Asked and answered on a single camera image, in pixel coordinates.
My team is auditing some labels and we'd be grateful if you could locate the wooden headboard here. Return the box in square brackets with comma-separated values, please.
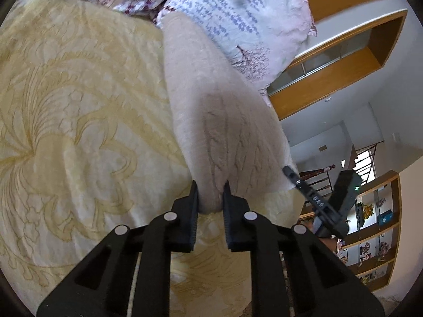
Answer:
[268, 0, 408, 121]

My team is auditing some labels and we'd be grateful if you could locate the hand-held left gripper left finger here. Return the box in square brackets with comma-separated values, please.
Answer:
[36, 180, 199, 317]

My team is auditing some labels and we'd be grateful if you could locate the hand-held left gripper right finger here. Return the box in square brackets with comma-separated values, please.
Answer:
[222, 181, 385, 317]

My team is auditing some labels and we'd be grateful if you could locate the wooden display shelf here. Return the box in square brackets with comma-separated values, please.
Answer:
[297, 170, 402, 293]

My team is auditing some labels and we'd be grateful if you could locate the beige cable knit sweater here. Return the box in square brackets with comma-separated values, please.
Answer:
[158, 10, 300, 213]

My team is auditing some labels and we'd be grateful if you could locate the blue leaf print pillow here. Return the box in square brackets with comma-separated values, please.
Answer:
[155, 0, 318, 107]

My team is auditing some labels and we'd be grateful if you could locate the yellow figurine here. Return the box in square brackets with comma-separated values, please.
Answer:
[358, 203, 376, 220]

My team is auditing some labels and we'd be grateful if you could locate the yellow patterned bed sheet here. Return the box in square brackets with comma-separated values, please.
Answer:
[0, 0, 308, 317]

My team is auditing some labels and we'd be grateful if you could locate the blue box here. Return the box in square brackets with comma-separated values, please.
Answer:
[377, 209, 394, 226]

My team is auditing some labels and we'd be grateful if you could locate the wooden stair railing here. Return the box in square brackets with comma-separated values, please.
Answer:
[299, 142, 379, 205]

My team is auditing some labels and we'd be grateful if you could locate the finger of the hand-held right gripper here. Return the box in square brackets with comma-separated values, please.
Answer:
[282, 166, 328, 212]

